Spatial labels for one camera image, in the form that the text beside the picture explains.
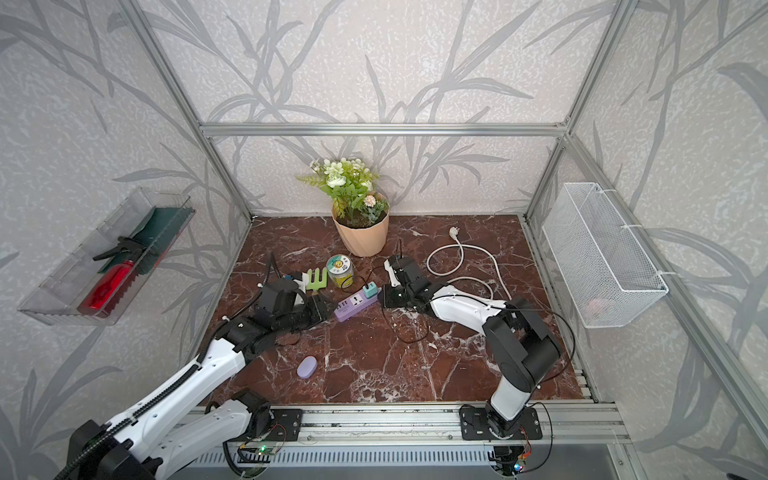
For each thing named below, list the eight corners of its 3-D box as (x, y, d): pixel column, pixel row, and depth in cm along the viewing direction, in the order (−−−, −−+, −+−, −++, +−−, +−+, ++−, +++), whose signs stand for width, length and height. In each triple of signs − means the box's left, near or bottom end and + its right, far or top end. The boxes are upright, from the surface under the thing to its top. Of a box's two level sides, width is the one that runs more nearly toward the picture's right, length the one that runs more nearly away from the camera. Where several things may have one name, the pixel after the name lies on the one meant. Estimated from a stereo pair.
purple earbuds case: (297, 378, 83) (295, 375, 81) (301, 358, 87) (299, 355, 85) (315, 378, 83) (312, 375, 81) (318, 358, 87) (316, 355, 85)
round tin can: (330, 288, 102) (324, 273, 95) (333, 268, 107) (328, 253, 100) (352, 288, 102) (348, 273, 95) (355, 268, 107) (351, 253, 100)
